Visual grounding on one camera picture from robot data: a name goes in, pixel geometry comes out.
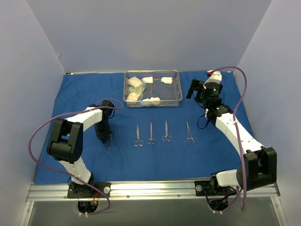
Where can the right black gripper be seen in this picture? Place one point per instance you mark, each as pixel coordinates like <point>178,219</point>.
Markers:
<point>194,89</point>

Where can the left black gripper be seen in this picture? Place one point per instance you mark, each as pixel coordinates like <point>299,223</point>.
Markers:
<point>103,135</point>

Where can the steel hemostat clamp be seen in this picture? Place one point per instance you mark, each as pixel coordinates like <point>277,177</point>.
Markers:
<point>189,136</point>

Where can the blue surgical drape cloth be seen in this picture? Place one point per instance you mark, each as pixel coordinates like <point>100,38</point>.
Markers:
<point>211,153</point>

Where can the straight steel scissors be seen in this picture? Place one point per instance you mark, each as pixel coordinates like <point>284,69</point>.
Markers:
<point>151,140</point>

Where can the steel mesh instrument tray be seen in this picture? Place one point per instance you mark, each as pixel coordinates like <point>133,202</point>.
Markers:
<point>169,94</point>

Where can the steel surgical scissors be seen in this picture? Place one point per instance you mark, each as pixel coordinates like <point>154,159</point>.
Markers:
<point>166,137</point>

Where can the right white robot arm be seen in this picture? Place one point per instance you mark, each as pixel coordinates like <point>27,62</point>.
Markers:
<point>258,164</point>

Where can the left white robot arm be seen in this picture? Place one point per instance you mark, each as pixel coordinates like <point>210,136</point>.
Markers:
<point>66,139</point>

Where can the peach gauze pack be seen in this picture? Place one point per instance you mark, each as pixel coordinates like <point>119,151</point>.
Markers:
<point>134,97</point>

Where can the white gauze roll right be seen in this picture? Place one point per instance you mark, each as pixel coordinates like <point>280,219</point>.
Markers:
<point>167,80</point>

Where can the white gauze roll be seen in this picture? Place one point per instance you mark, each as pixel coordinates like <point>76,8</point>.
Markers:
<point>167,80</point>
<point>147,80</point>

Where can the green paper packet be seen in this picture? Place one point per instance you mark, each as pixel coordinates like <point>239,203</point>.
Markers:
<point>138,90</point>

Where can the white gauze pad front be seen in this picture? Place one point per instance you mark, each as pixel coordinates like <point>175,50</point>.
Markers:
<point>152,99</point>

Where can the cream gauze pack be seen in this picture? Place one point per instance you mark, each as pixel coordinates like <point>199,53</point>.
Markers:
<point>135,82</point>

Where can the white gauze roll middle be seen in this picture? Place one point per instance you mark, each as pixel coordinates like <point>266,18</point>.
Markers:
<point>147,80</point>

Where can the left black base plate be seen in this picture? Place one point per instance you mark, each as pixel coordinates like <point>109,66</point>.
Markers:
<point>84,191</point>

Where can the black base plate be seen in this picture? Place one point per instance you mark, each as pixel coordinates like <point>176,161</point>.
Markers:
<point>203,188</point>
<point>84,191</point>

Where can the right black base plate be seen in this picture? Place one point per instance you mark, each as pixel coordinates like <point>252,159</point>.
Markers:
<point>203,188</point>

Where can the aluminium front rail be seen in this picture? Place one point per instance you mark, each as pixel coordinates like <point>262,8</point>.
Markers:
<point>123,190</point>

